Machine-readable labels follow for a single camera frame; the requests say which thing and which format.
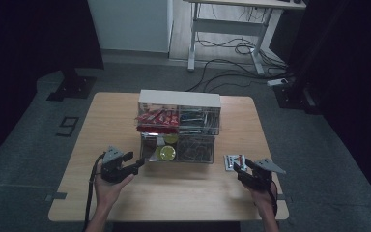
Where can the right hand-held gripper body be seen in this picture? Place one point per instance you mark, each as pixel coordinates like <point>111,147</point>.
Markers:
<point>261,179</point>

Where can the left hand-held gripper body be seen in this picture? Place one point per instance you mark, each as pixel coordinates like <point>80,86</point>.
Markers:
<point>112,169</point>

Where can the white snack packet red print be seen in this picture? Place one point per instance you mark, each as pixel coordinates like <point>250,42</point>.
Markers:
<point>230,161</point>

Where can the clear drawer organiser white top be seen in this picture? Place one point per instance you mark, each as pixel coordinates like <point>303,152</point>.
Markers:
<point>180,98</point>

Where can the person's right hand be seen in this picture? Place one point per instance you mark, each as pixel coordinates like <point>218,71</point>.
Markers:
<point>264,199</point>

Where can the person's left hand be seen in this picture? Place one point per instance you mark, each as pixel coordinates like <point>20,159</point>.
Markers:
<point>106,191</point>

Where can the large yellow-green lidded cup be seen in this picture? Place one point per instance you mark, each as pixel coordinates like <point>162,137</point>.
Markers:
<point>166,153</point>

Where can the small yellow-green lidded cup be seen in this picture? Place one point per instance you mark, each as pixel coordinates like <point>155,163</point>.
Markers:
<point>171,138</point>

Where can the pile of red snack packets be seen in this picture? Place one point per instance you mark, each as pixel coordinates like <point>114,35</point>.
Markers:
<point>157,121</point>

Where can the pile of brown packets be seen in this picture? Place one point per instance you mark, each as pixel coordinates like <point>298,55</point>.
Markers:
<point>195,151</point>

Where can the grey floor tape strip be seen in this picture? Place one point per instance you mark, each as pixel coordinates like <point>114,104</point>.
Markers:
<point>56,196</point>

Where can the black floor tape mark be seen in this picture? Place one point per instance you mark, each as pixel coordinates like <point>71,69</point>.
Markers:
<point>67,126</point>

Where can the pile of dark sachets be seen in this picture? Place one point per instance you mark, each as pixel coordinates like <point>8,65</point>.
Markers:
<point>198,121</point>

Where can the black stand base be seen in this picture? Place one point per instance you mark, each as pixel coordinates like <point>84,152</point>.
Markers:
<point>294,96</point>
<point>74,87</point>

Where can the white power strip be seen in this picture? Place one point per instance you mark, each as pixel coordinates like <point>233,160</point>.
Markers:
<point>277,82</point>

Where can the white cabinet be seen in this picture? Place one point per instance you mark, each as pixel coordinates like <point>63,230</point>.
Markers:
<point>128,25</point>

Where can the dark curtain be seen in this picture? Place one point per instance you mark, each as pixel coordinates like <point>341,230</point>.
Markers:
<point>29,48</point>
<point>351,64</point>

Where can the white desk frame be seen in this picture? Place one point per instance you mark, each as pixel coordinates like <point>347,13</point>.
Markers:
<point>225,26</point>

